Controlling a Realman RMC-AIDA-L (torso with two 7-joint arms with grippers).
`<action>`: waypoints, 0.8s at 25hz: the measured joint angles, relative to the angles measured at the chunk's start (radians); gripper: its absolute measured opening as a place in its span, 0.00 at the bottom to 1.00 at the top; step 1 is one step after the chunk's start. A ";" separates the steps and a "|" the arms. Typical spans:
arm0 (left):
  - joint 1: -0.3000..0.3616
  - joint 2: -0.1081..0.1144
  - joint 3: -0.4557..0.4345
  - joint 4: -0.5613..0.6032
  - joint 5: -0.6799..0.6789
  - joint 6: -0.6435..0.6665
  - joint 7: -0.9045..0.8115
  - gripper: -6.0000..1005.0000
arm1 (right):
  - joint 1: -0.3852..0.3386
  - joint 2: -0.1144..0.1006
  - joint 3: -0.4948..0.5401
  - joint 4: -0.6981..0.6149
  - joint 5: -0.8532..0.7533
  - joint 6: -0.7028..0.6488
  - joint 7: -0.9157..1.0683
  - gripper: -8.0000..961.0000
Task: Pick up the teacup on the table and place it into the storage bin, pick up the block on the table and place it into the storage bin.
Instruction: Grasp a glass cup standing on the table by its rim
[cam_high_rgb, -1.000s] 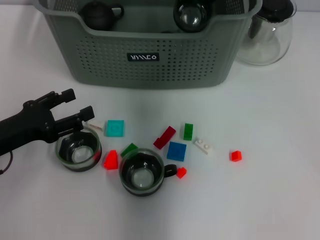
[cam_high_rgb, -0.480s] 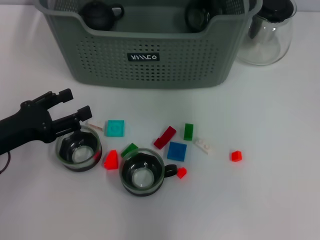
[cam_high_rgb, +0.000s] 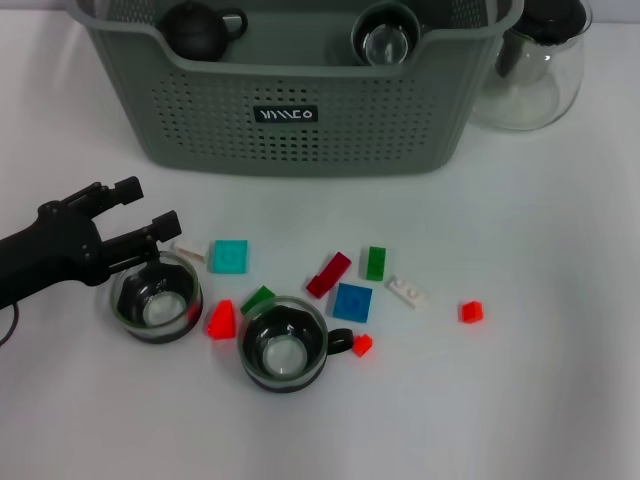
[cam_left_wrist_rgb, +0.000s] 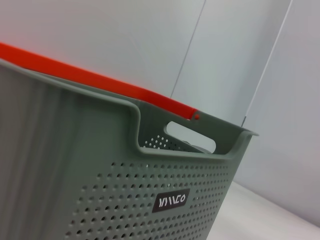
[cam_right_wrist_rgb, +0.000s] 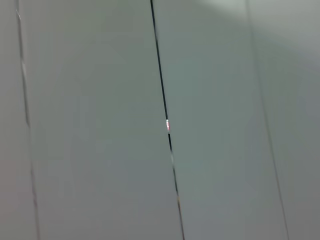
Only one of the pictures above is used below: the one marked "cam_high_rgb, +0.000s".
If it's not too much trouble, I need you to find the glass teacup black holder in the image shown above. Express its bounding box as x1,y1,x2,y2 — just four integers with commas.
237,295,357,395
349,2,421,67
108,251,205,345

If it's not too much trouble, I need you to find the orange-red slope brick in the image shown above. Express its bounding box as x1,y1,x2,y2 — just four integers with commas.
206,298,236,341

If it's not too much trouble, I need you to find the dark red long brick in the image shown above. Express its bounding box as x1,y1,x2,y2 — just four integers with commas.
305,251,353,300

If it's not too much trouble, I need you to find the blue square plate brick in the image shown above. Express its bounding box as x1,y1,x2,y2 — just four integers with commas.
332,282,374,322

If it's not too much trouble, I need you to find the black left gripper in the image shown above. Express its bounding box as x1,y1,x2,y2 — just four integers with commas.
0,175,182,311

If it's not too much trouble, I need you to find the small orange-red brick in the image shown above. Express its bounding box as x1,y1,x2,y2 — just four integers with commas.
458,300,485,325
351,333,375,359

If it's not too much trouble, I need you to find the green rectangular brick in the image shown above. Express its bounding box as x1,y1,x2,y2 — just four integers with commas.
240,285,276,315
365,245,389,281

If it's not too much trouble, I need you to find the black clay teapot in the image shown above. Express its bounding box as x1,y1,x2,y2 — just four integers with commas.
159,2,249,62

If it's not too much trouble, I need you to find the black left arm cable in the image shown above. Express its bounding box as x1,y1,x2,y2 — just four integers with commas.
0,303,19,347

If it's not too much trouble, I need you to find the grey-green perforated storage bin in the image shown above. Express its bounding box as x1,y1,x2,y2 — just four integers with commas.
74,0,525,180

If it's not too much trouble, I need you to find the teal square plate brick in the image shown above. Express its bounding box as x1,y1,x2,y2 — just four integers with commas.
207,238,250,275

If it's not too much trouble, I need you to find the white flat brick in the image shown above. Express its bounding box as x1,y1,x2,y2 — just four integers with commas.
172,239,209,262
384,275,431,311

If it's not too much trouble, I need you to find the glass carafe black lid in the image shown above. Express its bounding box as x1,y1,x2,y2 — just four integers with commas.
469,0,594,132

